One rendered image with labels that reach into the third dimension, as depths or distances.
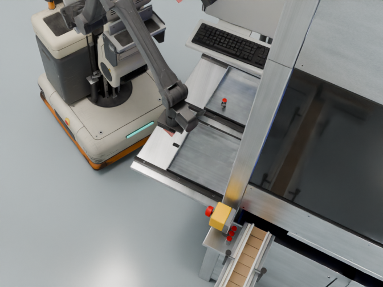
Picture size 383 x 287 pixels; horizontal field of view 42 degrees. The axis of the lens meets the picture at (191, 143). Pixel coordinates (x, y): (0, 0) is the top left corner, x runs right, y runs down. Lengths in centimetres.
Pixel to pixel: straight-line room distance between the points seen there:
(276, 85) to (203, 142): 91
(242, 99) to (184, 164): 42
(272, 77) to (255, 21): 137
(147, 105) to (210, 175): 100
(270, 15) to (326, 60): 141
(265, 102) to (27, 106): 225
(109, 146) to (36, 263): 74
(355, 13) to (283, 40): 18
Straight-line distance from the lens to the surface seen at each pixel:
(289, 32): 109
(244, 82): 230
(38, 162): 310
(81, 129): 284
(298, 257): 199
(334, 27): 105
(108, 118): 287
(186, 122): 165
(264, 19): 253
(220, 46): 248
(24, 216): 296
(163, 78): 162
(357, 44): 106
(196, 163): 204
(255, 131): 140
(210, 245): 190
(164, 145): 207
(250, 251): 186
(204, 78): 228
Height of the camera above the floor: 267
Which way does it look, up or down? 59 degrees down
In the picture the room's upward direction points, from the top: 9 degrees clockwise
